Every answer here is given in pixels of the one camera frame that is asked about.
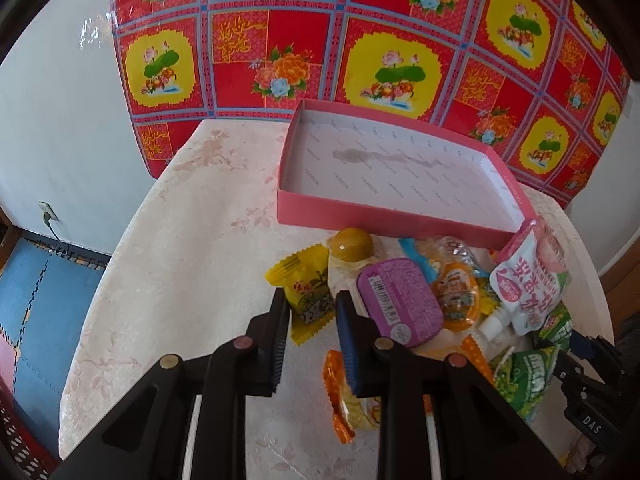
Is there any red floral patterned cloth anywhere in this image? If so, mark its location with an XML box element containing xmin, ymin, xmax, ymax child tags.
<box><xmin>111</xmin><ymin>0</ymin><xmax>630</xmax><ymax>205</ymax></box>

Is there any orange yellow snack packet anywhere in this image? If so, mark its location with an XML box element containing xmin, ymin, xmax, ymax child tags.
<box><xmin>321</xmin><ymin>350</ymin><xmax>381</xmax><ymax>444</ymax></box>

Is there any clear blue candy packet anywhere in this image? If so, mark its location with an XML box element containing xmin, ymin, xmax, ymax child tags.
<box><xmin>399</xmin><ymin>236</ymin><xmax>488</xmax><ymax>284</ymax></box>

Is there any white wall socket with plug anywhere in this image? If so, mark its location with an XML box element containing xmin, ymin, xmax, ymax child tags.
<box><xmin>38</xmin><ymin>200</ymin><xmax>58</xmax><ymax>226</ymax></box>

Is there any blue foam floor mat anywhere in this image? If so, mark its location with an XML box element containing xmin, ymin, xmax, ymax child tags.
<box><xmin>1</xmin><ymin>238</ymin><xmax>104</xmax><ymax>456</ymax></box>

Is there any pink shallow cardboard box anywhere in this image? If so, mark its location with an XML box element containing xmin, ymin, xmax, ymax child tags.
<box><xmin>277</xmin><ymin>100</ymin><xmax>536</xmax><ymax>249</ymax></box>

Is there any pink white drink pouch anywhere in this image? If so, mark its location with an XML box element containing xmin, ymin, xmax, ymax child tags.
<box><xmin>478</xmin><ymin>217</ymin><xmax>570</xmax><ymax>341</ymax></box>

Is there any green pea snack bag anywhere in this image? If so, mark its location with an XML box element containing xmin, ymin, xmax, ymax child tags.
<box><xmin>489</xmin><ymin>346</ymin><xmax>560</xmax><ymax>422</ymax></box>

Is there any yellow candy packet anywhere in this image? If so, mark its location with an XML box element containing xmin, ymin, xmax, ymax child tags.
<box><xmin>265</xmin><ymin>244</ymin><xmax>335</xmax><ymax>346</ymax></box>

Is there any orange jelly cup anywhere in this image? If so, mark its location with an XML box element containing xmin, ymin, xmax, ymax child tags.
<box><xmin>432</xmin><ymin>262</ymin><xmax>480</xmax><ymax>332</ymax></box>

